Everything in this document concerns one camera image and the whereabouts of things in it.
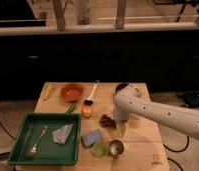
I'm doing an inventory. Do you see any grey folded cloth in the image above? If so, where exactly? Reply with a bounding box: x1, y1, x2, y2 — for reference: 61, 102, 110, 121
52, 124, 73, 144

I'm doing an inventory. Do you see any orange toy carrot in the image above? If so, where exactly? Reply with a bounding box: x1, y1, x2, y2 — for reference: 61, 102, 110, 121
82, 105, 93, 118

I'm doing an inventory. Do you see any metal fork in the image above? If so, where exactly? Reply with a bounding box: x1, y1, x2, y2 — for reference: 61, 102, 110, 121
27, 125, 48, 158

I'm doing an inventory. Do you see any small metal cup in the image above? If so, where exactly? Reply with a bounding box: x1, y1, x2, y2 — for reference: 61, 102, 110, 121
109, 140, 124, 156

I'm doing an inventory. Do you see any red bowl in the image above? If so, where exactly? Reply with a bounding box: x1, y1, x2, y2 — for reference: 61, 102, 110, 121
60, 83, 84, 102

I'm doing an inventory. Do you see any green pepper toy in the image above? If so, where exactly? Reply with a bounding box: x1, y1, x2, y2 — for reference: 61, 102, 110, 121
65, 103, 77, 114

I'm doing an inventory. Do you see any blue sponge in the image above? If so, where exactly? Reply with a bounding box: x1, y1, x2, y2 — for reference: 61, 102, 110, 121
81, 129, 102, 148

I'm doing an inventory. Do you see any green plastic cup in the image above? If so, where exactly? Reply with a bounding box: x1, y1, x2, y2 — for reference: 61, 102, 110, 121
91, 141, 108, 157

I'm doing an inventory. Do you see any blue black bag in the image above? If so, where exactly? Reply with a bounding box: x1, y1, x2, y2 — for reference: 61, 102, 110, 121
182, 92, 199, 108

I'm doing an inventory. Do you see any dark red grapes bunch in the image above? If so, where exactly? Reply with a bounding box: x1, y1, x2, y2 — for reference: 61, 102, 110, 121
99, 114, 116, 128

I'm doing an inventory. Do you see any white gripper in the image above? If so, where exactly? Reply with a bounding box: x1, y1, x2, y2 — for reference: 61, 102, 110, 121
113, 105, 129, 138

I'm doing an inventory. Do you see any yellow banana toy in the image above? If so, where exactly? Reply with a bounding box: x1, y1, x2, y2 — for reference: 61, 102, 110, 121
43, 84, 54, 101

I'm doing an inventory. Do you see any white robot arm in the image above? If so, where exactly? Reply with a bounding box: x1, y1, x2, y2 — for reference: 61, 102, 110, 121
113, 87, 199, 140

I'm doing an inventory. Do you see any black bowl with sponge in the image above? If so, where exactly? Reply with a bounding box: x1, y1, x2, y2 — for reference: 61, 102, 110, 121
115, 83, 129, 94

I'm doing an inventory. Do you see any green plastic tray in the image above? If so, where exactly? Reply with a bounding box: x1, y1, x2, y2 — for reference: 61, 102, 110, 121
8, 113, 81, 166

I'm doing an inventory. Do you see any black cable on floor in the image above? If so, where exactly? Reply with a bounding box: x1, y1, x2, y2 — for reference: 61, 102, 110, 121
163, 134, 191, 154

